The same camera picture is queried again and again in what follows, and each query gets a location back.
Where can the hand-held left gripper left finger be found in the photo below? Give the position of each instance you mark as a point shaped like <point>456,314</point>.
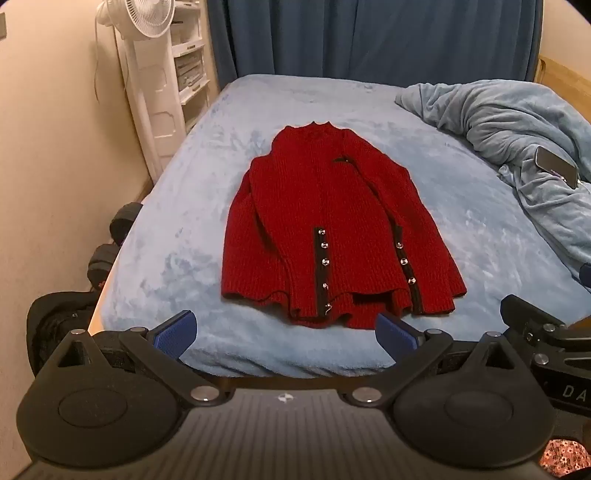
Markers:
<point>178,334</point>

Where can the white drawer shelf unit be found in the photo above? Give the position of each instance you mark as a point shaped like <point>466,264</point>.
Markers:
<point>190,69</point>

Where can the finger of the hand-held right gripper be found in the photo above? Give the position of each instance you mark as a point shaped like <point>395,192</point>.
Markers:
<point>524,316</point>

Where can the dark blue curtain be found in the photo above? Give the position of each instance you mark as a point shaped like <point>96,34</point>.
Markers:
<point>369,37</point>

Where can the crumpled light blue blanket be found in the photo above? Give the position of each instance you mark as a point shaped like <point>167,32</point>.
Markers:
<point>508,120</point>

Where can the red knit cardigan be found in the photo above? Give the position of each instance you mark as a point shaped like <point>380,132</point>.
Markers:
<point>323,221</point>

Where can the black bag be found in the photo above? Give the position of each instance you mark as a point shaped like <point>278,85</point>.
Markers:
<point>51,323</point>

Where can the smartphone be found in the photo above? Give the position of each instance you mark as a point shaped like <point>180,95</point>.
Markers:
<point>554,165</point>

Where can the floral patterned clothing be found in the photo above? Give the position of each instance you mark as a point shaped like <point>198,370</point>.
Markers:
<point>565,457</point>

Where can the wooden headboard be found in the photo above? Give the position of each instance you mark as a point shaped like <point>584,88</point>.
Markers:
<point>568,74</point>

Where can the bed with light blue sheet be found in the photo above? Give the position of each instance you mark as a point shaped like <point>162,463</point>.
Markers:
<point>184,258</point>

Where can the black dumbbell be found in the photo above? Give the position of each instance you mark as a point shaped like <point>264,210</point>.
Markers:
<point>101,265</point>
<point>123,221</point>

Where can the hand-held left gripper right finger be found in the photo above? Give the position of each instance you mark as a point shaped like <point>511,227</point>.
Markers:
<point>393,334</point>

